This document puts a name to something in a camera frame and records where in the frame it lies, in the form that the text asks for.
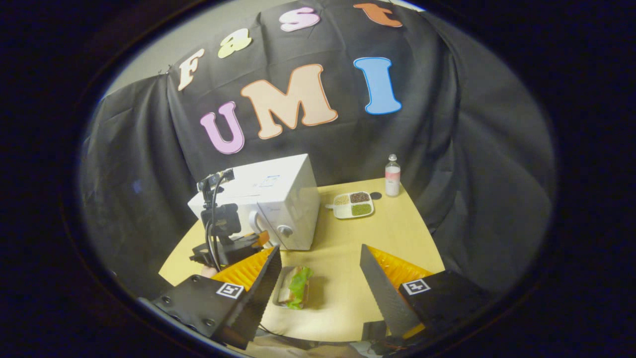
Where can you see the black backdrop cloth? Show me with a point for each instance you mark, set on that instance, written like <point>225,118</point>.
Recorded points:
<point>472,149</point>

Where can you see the clear bottle with pink label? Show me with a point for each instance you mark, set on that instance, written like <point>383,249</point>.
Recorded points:
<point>392,179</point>

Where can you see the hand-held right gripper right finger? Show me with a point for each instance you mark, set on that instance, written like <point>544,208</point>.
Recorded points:
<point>380,288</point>

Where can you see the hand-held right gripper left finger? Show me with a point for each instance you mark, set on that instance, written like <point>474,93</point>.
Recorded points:
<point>258,293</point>

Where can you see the sandwich with lettuce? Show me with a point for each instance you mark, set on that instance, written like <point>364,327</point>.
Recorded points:
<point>297,287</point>

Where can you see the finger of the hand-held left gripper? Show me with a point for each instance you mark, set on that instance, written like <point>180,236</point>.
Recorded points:
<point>261,238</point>

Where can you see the white microwave oven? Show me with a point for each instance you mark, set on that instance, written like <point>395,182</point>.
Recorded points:
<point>283,199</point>

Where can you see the white divided plate of grains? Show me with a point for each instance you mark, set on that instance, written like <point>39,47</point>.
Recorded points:
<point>353,205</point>

